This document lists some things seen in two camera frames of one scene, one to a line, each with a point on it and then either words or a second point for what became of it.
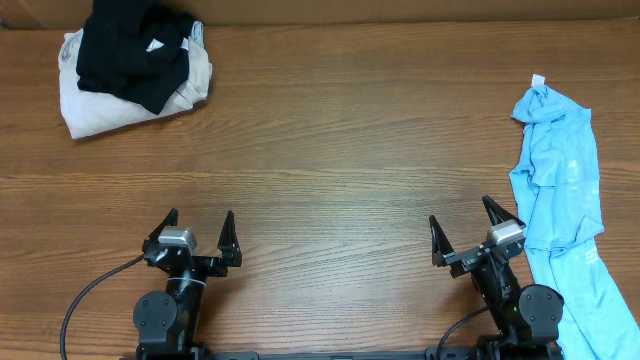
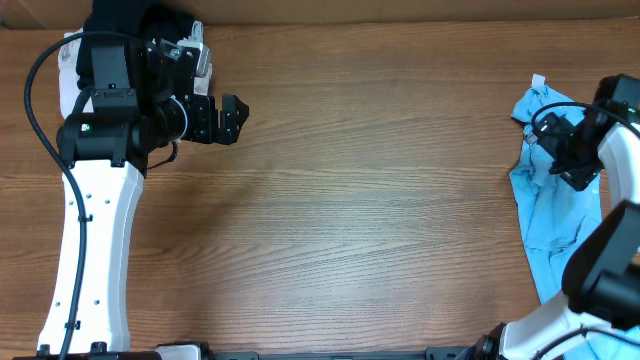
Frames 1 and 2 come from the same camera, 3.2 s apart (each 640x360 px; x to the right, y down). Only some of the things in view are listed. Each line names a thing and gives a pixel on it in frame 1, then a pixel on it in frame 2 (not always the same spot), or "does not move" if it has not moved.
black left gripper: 198,262 -> 201,118
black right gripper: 466,259 -> 548,143
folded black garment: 134,49 does not move
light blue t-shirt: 559,191 does not move
